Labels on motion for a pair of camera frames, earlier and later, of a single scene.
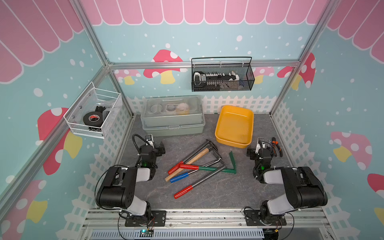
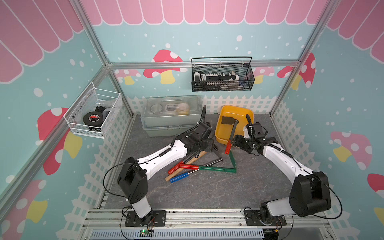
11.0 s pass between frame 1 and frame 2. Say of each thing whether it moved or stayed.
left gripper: moved
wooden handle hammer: stayed
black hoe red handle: moved
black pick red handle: stayed
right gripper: moved
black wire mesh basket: stayed
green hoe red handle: stayed
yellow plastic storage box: stayed
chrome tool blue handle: stayed
